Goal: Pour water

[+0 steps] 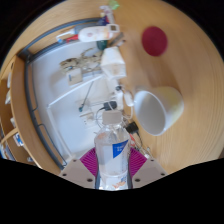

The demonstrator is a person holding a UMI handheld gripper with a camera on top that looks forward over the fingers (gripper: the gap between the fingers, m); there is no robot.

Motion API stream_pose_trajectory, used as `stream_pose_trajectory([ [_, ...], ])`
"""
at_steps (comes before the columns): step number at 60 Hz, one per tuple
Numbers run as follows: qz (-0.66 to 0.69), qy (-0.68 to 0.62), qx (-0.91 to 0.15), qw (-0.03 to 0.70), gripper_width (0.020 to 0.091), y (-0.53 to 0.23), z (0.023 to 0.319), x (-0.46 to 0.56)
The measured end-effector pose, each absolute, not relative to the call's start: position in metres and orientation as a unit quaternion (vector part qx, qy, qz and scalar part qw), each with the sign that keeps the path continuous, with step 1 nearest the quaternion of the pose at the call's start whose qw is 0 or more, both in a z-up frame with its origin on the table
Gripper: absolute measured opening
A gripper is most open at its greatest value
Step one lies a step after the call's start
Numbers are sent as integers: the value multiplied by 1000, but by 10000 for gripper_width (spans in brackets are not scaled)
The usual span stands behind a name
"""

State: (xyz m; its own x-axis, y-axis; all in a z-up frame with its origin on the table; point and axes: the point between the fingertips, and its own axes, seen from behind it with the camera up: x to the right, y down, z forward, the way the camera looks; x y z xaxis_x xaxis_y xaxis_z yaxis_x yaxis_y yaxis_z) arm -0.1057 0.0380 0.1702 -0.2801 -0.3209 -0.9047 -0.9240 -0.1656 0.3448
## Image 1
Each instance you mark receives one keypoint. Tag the black charger block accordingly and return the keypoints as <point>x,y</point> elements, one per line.
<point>132,127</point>

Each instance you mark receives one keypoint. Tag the flat round red coaster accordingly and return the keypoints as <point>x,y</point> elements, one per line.
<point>154,40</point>

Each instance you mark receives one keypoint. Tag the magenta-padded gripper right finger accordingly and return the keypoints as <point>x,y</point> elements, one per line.
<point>150,171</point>

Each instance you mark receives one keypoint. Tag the grey metal desk frame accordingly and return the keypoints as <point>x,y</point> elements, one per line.
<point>30,96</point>

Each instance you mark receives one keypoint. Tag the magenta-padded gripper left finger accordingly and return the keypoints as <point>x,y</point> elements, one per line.
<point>76,171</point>

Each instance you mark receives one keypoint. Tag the white desk lamp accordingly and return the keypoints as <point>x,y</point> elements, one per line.
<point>53,126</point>

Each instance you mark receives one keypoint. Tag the small white oval case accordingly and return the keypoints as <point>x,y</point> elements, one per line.
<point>128,99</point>

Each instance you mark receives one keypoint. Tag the wooden robot figure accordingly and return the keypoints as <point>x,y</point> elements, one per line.
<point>78,62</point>

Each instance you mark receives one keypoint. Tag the white tissue pack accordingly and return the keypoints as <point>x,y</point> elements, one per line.
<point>113,63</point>

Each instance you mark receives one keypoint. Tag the white power strip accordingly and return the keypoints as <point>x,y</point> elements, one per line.
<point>119,98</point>

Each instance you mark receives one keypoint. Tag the clear water bottle blue label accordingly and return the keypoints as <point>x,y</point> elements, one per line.
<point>111,151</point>

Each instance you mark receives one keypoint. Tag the pale yellow mug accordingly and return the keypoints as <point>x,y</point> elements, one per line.
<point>153,111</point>

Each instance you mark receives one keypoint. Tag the white lotion bottle red pump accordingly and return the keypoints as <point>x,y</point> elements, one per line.
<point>93,34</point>

